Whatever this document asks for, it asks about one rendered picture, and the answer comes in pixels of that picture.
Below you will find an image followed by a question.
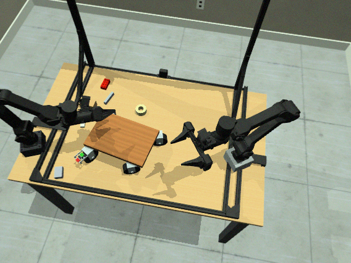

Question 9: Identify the grey rectangular bar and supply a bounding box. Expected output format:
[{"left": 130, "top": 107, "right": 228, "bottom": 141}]
[{"left": 104, "top": 92, "right": 114, "bottom": 105}]

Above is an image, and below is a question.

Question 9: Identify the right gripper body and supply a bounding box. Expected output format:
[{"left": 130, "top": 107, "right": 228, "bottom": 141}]
[{"left": 77, "top": 106, "right": 102, "bottom": 124}]

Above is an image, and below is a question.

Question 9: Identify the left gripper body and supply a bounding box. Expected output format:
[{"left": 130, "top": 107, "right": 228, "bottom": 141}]
[{"left": 184, "top": 122, "right": 218, "bottom": 171}]

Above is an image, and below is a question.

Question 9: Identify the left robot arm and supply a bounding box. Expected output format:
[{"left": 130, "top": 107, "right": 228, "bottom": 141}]
[{"left": 197, "top": 99, "right": 300, "bottom": 163}]

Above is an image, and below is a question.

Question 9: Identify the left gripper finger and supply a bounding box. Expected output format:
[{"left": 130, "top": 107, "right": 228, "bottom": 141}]
[
  {"left": 171, "top": 126, "right": 188, "bottom": 144},
  {"left": 181, "top": 156, "right": 204, "bottom": 169}
]

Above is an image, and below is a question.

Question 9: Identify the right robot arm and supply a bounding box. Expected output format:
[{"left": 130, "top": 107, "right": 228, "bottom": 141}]
[{"left": 0, "top": 89, "right": 91, "bottom": 148}]

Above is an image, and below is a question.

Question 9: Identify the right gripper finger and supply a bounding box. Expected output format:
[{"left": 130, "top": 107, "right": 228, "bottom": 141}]
[{"left": 99, "top": 106, "right": 116, "bottom": 120}]

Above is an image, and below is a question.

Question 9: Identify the red toy brick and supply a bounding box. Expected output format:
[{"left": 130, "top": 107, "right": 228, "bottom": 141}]
[{"left": 100, "top": 78, "right": 110, "bottom": 90}]

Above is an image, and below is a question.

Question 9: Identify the wooden platform dolly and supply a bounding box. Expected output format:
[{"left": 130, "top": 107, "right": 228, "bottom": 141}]
[{"left": 74, "top": 113, "right": 167, "bottom": 174}]

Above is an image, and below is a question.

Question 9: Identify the pale yellow roll of tape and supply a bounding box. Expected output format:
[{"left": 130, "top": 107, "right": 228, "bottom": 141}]
[{"left": 135, "top": 104, "right": 146, "bottom": 116}]

